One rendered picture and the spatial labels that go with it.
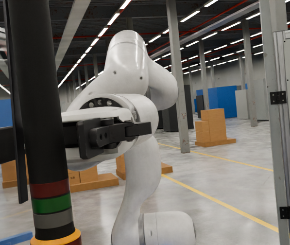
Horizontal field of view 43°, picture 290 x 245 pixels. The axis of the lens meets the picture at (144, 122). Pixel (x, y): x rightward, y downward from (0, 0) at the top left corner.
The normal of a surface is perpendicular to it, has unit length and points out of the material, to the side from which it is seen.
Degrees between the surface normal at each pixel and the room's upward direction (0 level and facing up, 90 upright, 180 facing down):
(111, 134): 90
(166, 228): 58
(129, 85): 106
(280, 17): 90
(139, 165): 90
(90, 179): 90
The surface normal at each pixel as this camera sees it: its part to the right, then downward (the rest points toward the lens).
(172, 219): -0.06, -0.76
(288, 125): -0.23, 0.07
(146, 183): 0.26, 0.09
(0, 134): 0.97, -0.07
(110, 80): 0.04, -0.07
